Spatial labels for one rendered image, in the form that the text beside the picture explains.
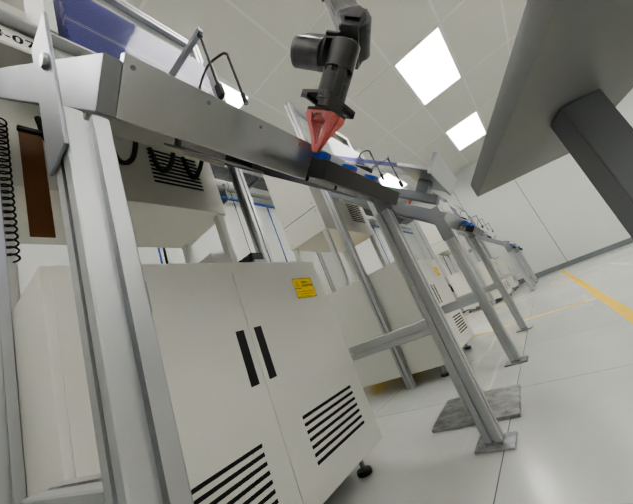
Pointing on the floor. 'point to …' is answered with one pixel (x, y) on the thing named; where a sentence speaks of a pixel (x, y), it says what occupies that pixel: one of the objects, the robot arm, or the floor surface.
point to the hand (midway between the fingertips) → (316, 148)
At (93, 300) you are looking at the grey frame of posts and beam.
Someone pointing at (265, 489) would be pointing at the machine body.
